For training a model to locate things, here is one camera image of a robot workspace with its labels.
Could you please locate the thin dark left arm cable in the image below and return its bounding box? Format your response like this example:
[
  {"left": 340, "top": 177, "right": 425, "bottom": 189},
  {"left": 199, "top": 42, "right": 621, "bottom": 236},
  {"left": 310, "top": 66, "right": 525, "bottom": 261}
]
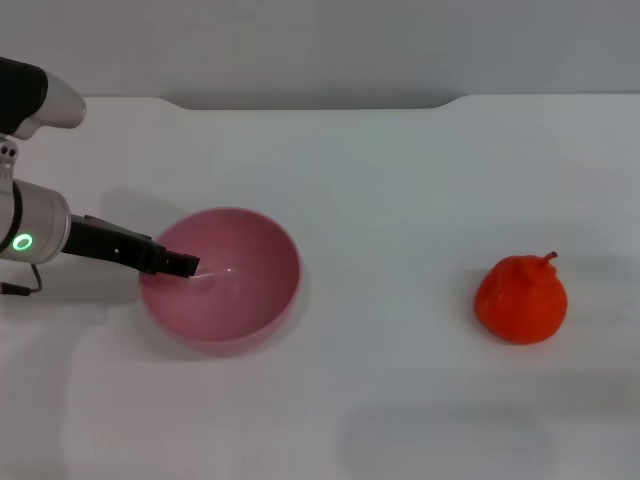
[{"left": 0, "top": 261, "right": 44, "bottom": 296}]

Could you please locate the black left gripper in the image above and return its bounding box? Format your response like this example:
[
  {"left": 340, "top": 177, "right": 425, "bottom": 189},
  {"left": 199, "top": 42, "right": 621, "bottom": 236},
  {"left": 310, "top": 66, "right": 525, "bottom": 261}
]
[{"left": 62, "top": 213, "right": 202, "bottom": 280}]

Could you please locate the left wrist camera housing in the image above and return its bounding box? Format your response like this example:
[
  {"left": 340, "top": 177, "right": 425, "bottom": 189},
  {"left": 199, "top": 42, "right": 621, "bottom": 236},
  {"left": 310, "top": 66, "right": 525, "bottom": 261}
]
[{"left": 0, "top": 56, "right": 87, "bottom": 142}]

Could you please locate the pink plastic bowl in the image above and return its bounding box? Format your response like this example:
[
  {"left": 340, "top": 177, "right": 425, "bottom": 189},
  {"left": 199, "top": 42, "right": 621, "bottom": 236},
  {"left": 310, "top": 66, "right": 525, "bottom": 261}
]
[{"left": 138, "top": 207, "right": 303, "bottom": 357}]

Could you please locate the orange toy fruit with stem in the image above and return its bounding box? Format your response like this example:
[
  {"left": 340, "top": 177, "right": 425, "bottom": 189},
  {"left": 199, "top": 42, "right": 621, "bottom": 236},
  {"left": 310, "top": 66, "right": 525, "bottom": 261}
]
[{"left": 473, "top": 251, "right": 569, "bottom": 345}]

